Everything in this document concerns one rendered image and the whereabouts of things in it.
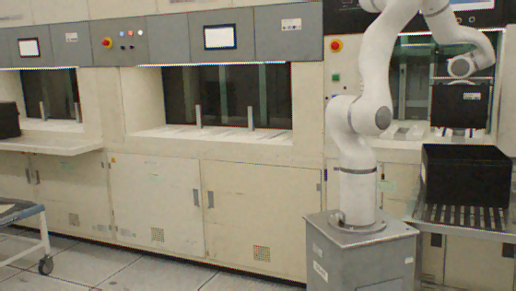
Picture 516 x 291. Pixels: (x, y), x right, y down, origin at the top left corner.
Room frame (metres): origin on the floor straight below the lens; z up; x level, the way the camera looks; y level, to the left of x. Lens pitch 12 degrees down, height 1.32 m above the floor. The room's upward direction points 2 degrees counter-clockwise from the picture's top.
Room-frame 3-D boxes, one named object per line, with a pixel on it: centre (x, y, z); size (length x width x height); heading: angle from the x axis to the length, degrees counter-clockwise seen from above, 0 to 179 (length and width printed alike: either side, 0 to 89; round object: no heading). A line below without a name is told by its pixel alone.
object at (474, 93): (1.82, -0.85, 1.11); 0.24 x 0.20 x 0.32; 64
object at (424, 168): (1.58, -0.76, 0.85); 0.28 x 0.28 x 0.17; 74
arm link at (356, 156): (1.36, -0.29, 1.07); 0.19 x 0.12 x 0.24; 31
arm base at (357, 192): (1.34, -0.31, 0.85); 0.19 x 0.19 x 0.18
